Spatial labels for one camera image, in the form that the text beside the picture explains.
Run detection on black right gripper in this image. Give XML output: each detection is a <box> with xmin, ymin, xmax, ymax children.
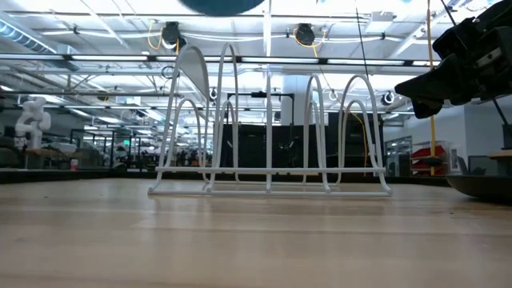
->
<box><xmin>394</xmin><ymin>0</ymin><xmax>512</xmax><ymax>120</ymax></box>

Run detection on small black plate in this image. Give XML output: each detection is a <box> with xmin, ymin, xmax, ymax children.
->
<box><xmin>446</xmin><ymin>174</ymin><xmax>512</xmax><ymax>201</ymax></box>

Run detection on large blue plate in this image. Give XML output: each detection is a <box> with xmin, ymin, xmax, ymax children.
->
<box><xmin>178</xmin><ymin>0</ymin><xmax>266</xmax><ymax>18</ymax></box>

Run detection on red storage bins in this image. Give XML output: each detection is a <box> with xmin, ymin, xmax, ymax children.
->
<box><xmin>410</xmin><ymin>144</ymin><xmax>447</xmax><ymax>176</ymax></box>

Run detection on white building pillar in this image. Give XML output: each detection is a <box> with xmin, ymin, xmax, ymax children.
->
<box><xmin>281</xmin><ymin>75</ymin><xmax>310</xmax><ymax>127</ymax></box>

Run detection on black equipment cabinet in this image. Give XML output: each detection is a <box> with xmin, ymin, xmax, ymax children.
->
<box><xmin>218</xmin><ymin>112</ymin><xmax>386</xmax><ymax>169</ymax></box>

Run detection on yellow hanging cord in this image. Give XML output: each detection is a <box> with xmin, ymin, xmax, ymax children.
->
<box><xmin>425</xmin><ymin>0</ymin><xmax>438</xmax><ymax>177</ymax></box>

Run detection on thin black hanging cable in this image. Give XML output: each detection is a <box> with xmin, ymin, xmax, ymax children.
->
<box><xmin>354</xmin><ymin>7</ymin><xmax>371</xmax><ymax>81</ymax></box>

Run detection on white wire dish rack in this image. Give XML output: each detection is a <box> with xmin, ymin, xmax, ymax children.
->
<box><xmin>147</xmin><ymin>42</ymin><xmax>393</xmax><ymax>198</ymax></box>

